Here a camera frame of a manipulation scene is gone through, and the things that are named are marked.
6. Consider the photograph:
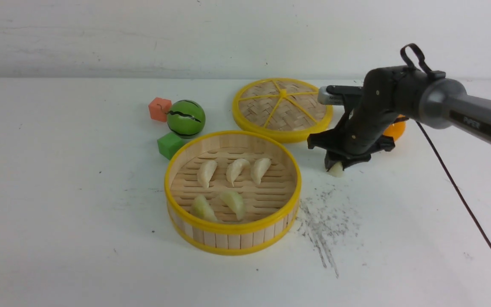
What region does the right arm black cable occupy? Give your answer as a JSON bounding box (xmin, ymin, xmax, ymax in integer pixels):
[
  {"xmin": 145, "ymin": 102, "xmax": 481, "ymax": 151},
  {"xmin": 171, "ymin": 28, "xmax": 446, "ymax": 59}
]
[{"xmin": 400, "ymin": 43, "xmax": 491, "ymax": 288}]

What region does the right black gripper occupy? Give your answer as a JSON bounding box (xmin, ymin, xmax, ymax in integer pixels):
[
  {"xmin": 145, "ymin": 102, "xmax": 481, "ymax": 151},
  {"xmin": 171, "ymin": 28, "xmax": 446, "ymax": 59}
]
[{"xmin": 306, "ymin": 130, "xmax": 395, "ymax": 171}]

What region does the greenish dumpling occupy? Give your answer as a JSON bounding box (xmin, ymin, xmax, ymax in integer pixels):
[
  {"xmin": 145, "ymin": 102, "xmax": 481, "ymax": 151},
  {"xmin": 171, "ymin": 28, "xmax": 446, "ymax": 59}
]
[
  {"xmin": 190, "ymin": 194, "xmax": 220, "ymax": 223},
  {"xmin": 220, "ymin": 191, "xmax": 247, "ymax": 221},
  {"xmin": 327, "ymin": 162, "xmax": 344, "ymax": 177}
]

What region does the orange toy pear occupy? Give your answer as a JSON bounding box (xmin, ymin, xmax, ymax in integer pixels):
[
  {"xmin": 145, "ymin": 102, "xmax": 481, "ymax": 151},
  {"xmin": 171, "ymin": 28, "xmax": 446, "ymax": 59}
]
[{"xmin": 383, "ymin": 115, "xmax": 408, "ymax": 142}]

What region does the yellow bamboo steamer tray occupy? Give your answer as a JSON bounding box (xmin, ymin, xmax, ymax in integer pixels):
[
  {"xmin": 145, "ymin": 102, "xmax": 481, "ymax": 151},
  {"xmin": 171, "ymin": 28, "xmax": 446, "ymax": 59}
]
[{"xmin": 164, "ymin": 130, "xmax": 302, "ymax": 256}]

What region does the green foam cube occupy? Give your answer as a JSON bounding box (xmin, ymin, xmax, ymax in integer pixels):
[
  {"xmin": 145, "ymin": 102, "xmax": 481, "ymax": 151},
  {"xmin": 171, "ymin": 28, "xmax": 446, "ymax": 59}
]
[{"xmin": 156, "ymin": 132, "xmax": 185, "ymax": 160}]

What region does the orange foam cube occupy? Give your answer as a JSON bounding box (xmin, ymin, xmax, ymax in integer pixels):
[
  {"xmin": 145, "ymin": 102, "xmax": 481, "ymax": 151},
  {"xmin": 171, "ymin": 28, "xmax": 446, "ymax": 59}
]
[{"xmin": 148, "ymin": 97, "xmax": 172, "ymax": 122}]

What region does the green toy watermelon ball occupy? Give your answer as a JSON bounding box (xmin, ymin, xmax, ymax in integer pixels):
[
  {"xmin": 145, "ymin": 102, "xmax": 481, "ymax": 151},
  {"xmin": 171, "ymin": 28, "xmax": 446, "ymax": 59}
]
[{"xmin": 166, "ymin": 100, "xmax": 206, "ymax": 139}]

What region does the white dumpling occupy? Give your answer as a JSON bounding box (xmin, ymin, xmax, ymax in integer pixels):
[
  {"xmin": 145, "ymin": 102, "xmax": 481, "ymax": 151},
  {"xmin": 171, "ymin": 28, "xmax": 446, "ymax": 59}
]
[
  {"xmin": 197, "ymin": 160, "xmax": 218, "ymax": 189},
  {"xmin": 226, "ymin": 159, "xmax": 251, "ymax": 187},
  {"xmin": 251, "ymin": 157, "xmax": 271, "ymax": 185}
]

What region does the yellow woven steamer lid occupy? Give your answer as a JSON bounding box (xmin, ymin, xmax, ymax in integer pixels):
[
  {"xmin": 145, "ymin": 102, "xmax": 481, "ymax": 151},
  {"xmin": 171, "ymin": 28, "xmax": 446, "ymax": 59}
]
[{"xmin": 232, "ymin": 78, "xmax": 333, "ymax": 143}]

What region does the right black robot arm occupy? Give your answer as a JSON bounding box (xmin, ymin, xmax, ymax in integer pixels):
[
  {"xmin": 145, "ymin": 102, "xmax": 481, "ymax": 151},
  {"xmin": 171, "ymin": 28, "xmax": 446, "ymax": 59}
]
[{"xmin": 306, "ymin": 66, "xmax": 491, "ymax": 170}]

